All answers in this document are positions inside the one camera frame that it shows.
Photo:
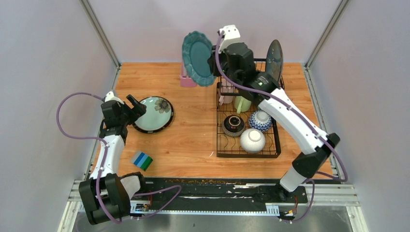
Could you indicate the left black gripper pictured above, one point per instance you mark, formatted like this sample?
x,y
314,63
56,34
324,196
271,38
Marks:
x,y
138,110

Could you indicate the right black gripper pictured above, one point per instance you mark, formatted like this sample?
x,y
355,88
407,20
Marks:
x,y
212,62

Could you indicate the black bottom plate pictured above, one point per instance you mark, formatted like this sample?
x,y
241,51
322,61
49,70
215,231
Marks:
x,y
160,130

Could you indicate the pink mug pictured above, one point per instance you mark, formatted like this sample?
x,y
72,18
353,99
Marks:
x,y
226,87

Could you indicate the dark blue floral plate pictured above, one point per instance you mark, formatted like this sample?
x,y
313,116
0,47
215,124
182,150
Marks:
x,y
274,60

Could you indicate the green handled cream mug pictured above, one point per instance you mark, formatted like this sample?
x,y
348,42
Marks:
x,y
241,104

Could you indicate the teal plate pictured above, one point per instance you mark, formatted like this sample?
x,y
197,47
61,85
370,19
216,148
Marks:
x,y
196,50

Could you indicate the pink metronome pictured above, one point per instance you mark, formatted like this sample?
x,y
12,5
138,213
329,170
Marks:
x,y
185,79

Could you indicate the red patterned bowl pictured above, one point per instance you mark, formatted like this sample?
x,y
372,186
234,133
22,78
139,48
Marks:
x,y
260,120

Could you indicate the black gold patterned bowl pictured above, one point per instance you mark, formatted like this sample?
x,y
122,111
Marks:
x,y
233,126

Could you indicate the black wire dish rack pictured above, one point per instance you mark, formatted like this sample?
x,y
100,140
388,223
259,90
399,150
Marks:
x,y
229,147

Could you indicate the white patterned bowl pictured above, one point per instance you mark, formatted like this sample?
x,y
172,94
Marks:
x,y
252,141

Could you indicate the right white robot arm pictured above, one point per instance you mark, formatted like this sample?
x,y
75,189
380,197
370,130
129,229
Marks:
x,y
315,144

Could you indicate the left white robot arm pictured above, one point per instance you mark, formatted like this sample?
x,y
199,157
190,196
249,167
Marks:
x,y
105,195

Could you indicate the blue green striped block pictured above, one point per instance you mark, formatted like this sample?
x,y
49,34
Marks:
x,y
141,160

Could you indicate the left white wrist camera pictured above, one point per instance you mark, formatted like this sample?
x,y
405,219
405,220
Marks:
x,y
111,96

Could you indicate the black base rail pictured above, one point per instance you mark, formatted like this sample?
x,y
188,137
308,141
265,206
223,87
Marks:
x,y
217,195

